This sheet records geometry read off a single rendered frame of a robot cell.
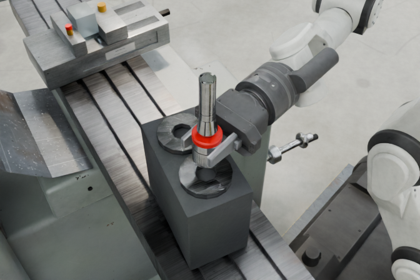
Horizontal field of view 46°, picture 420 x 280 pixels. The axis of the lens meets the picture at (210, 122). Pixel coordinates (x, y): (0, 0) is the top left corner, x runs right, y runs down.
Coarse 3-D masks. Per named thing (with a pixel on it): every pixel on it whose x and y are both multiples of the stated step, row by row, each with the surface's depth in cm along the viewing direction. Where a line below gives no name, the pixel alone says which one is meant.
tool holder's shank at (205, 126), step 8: (208, 72) 66; (200, 80) 65; (208, 80) 65; (200, 88) 66; (208, 88) 65; (200, 96) 67; (208, 96) 67; (200, 104) 68; (208, 104) 68; (200, 112) 70; (208, 112) 69; (200, 120) 71; (208, 120) 70; (200, 128) 72; (208, 128) 71; (216, 128) 72; (208, 136) 73
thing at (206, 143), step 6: (192, 132) 74; (216, 132) 74; (192, 138) 74; (198, 138) 73; (204, 138) 73; (210, 138) 73; (216, 138) 73; (198, 144) 73; (204, 144) 73; (210, 144) 73; (216, 144) 73
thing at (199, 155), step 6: (192, 144) 75; (192, 150) 76; (198, 150) 74; (204, 150) 74; (210, 150) 74; (192, 156) 77; (198, 156) 75; (204, 156) 75; (198, 162) 76; (204, 162) 76
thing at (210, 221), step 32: (160, 128) 88; (160, 160) 85; (192, 160) 83; (224, 160) 83; (160, 192) 94; (192, 192) 79; (224, 192) 81; (192, 224) 79; (224, 224) 84; (192, 256) 87
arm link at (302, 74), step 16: (304, 48) 84; (272, 64) 82; (288, 64) 83; (304, 64) 82; (320, 64) 81; (288, 80) 80; (304, 80) 79; (320, 80) 86; (304, 96) 86; (320, 96) 86
